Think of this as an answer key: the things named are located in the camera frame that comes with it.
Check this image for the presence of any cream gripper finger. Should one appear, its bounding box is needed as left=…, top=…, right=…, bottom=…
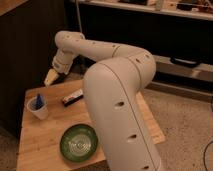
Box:
left=44, top=69, right=59, bottom=86

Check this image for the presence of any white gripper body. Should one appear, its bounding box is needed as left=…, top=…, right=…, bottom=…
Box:
left=52, top=50, right=74, bottom=74

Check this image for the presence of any black and white eraser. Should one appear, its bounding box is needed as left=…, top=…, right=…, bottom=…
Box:
left=62, top=89, right=83, bottom=107

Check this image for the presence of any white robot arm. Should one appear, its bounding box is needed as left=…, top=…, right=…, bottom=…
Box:
left=44, top=31, right=164, bottom=171

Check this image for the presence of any blue object in cup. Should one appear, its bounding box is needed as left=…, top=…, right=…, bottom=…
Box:
left=35, top=94, right=44, bottom=110

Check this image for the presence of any white plastic cup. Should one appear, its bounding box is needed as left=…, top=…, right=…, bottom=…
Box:
left=26, top=97, right=48, bottom=120

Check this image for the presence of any metal vertical pole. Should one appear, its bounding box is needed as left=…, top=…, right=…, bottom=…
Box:
left=75, top=0, right=84, bottom=34

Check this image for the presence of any green glass plate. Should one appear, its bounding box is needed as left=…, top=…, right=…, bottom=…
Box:
left=60, top=124, right=98, bottom=163

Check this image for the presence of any grey metal shelf rail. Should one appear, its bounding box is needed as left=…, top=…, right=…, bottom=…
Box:
left=154, top=55, right=213, bottom=82

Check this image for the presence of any black handle on shelf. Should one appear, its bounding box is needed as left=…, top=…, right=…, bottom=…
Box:
left=170, top=57, right=201, bottom=68

